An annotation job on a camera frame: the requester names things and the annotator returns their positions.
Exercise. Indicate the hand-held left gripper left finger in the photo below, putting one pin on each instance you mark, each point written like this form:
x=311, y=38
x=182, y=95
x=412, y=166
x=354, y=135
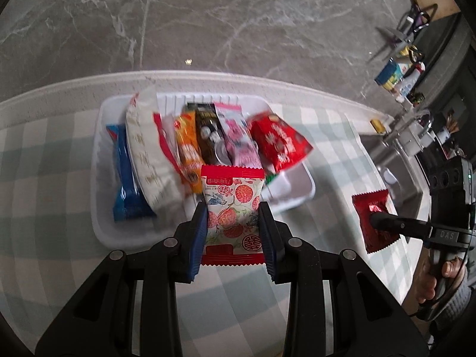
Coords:
x=199, y=238

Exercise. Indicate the white plastic tray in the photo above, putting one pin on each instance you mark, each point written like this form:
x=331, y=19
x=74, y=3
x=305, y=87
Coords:
x=290, y=189

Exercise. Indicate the person's right forearm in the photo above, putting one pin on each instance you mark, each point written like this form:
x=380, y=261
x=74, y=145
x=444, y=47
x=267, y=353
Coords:
x=459, y=305

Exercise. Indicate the steel sink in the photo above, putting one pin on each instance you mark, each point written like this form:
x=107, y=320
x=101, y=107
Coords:
x=394, y=171

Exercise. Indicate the pink cartoon snack packet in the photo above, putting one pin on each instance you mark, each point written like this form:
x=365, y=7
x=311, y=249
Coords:
x=238, y=137

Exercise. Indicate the blue yellow packet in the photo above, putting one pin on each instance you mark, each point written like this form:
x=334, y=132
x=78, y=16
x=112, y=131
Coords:
x=388, y=74

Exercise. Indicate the green candy packet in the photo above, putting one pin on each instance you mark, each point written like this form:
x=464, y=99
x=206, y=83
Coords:
x=270, y=178

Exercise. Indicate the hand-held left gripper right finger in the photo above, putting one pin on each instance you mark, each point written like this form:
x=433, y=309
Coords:
x=269, y=238

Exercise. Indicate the small yellow item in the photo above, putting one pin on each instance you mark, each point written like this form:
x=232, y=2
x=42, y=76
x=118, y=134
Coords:
x=378, y=126

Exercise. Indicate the red chocolate ball bag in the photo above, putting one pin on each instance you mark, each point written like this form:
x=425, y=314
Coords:
x=279, y=141

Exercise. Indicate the grey metal scissors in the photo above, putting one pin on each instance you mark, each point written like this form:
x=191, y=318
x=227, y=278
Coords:
x=390, y=42

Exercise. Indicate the red white floral packet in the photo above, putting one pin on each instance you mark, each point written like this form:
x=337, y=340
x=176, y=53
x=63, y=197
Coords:
x=232, y=208

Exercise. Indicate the white plastic bottle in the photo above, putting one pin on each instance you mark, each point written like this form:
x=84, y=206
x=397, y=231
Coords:
x=409, y=78

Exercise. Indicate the blue snack packet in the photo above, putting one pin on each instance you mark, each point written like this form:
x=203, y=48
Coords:
x=126, y=186

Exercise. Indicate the black bin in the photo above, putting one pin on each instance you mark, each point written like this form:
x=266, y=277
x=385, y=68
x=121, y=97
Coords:
x=450, y=63

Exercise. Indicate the metal faucet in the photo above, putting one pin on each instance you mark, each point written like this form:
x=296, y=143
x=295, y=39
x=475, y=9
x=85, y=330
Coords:
x=409, y=130

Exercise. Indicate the person's right hand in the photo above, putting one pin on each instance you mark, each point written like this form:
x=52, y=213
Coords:
x=424, y=282

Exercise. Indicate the black snack packet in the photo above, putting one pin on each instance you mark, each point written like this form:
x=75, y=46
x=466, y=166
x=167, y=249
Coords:
x=208, y=134

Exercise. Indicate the small red patterned packet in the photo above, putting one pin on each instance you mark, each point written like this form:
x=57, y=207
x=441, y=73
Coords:
x=366, y=227

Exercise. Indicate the golden orange wafer packet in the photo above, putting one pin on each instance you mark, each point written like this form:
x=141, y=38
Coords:
x=187, y=148

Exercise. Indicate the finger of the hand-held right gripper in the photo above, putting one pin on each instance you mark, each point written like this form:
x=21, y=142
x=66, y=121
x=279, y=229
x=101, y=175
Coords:
x=394, y=225

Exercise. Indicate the green white checked tablecloth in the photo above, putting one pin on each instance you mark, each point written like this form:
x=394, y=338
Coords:
x=55, y=193

